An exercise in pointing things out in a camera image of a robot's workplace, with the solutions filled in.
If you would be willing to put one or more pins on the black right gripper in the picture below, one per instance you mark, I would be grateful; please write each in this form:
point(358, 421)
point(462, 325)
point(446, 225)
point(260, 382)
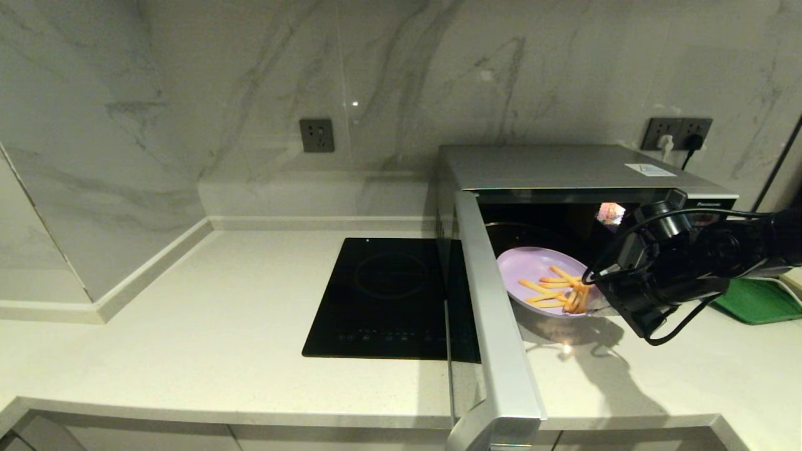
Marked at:
point(658, 282)

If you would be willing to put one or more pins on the silver microwave oven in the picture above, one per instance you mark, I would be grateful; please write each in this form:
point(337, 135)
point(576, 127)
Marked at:
point(551, 166)

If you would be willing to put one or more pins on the black glass microwave door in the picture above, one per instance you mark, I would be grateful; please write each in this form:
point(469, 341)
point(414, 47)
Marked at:
point(495, 326)

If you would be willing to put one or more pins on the green plastic tray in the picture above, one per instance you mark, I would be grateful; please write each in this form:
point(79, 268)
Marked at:
point(758, 304)

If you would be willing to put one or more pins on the black power plug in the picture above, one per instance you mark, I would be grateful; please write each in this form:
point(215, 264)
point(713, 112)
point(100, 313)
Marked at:
point(693, 142)

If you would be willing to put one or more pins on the grey single wall socket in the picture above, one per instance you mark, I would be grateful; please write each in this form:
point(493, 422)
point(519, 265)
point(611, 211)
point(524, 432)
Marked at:
point(316, 136)

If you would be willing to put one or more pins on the black cylindrical wrist camera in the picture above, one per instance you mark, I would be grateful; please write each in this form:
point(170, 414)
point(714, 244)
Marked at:
point(661, 219)

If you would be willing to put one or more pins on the purple plate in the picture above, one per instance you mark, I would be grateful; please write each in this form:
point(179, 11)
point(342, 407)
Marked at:
point(523, 266)

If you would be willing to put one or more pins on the grey double wall socket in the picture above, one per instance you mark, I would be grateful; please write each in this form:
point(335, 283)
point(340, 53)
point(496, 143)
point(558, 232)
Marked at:
point(659, 126)

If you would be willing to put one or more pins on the white paper label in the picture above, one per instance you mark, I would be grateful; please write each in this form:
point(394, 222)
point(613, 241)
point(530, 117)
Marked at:
point(650, 169)

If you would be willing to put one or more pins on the cream power strip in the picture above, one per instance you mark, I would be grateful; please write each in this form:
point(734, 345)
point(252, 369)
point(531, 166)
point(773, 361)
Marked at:
point(796, 275)

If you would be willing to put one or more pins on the white power plug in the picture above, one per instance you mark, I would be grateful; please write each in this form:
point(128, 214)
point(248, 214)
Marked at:
point(665, 146)

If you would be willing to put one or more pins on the grey cabinet front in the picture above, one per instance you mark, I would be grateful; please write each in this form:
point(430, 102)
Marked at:
point(125, 438)
point(633, 441)
point(338, 441)

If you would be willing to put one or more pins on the black induction cooktop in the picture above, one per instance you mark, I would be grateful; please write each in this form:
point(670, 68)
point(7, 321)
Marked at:
point(376, 300)

